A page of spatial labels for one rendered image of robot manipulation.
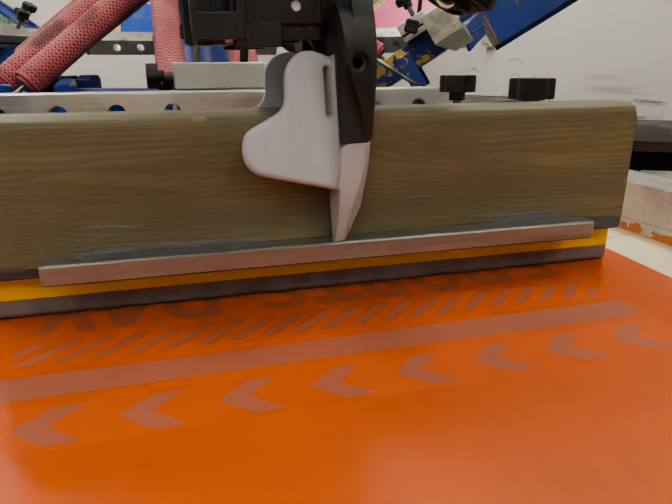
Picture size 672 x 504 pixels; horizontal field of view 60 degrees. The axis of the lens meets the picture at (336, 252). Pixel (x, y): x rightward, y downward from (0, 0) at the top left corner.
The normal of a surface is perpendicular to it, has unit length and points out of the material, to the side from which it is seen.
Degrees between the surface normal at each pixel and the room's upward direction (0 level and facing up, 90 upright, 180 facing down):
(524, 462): 0
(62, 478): 0
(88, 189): 91
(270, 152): 83
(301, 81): 83
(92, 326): 0
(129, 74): 90
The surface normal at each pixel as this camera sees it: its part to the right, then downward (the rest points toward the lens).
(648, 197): -0.96, 0.09
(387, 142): 0.26, 0.32
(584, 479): 0.00, -0.95
